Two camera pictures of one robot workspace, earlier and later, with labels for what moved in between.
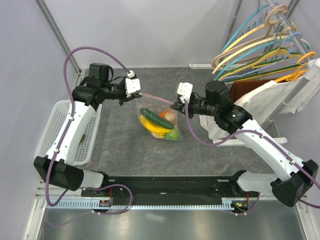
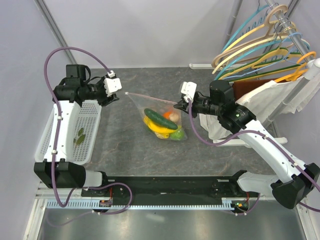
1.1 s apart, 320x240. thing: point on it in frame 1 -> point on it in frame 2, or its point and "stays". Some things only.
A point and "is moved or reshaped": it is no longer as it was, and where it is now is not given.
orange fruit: x=162 y=114 is moved or reshaped
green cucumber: x=156 y=119 is moved or reshaped
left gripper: x=125 y=99 -> x=106 y=100
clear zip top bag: x=158 y=118 is moved or reshaped
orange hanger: x=299 y=72 stays
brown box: x=237 y=89 stays
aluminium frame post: x=49 y=17 stays
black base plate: x=171 y=188 stays
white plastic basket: x=86 y=151 stays
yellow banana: x=158 y=131 is moved or reshaped
